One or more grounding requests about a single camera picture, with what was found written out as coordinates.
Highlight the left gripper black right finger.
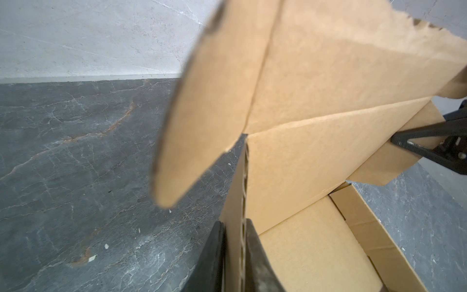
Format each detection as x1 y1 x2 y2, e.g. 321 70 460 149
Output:
245 219 285 292

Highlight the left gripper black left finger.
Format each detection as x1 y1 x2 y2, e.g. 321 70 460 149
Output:
182 221 226 292

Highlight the brown cardboard box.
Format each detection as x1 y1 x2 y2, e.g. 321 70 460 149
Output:
151 1 467 292

